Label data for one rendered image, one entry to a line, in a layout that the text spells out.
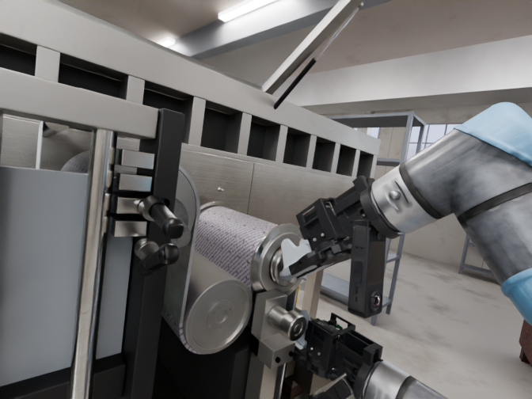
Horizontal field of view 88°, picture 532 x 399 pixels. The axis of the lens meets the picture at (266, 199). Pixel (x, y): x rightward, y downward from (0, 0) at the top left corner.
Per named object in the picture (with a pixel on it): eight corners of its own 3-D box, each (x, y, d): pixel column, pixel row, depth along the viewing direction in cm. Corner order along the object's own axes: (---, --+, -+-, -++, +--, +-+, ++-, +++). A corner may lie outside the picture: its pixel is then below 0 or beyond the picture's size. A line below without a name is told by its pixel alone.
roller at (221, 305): (180, 365, 39) (191, 285, 39) (132, 293, 59) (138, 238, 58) (247, 341, 47) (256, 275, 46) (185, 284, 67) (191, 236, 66)
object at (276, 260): (309, 270, 52) (282, 295, 48) (301, 267, 54) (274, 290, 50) (300, 237, 49) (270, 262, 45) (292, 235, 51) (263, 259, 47)
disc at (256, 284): (245, 309, 46) (258, 223, 45) (243, 308, 46) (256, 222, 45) (303, 294, 55) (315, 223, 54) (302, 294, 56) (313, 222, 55)
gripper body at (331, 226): (322, 218, 47) (382, 178, 39) (343, 267, 43) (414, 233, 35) (290, 217, 42) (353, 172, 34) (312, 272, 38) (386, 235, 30)
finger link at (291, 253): (272, 250, 49) (310, 227, 43) (283, 283, 46) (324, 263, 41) (260, 251, 47) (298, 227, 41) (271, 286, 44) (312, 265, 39)
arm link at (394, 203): (449, 219, 33) (423, 218, 27) (413, 236, 35) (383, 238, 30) (416, 169, 36) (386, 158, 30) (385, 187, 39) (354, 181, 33)
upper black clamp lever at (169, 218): (163, 243, 16) (167, 222, 16) (140, 211, 20) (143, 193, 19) (185, 242, 17) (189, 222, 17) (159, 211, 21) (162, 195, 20)
